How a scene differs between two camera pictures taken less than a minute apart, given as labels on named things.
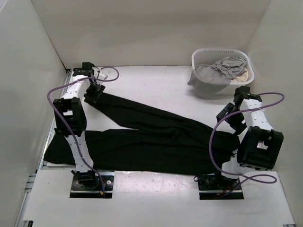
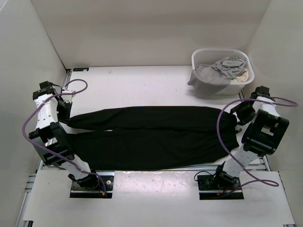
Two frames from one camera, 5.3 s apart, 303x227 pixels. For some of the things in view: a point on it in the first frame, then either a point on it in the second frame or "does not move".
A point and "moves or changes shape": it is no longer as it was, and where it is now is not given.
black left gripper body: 92,92 to 63,110
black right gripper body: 235,121 to 245,112
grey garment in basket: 210,79 does not move
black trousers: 147,142 moves or changes shape
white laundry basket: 210,56 does not move
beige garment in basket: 241,77 does not move
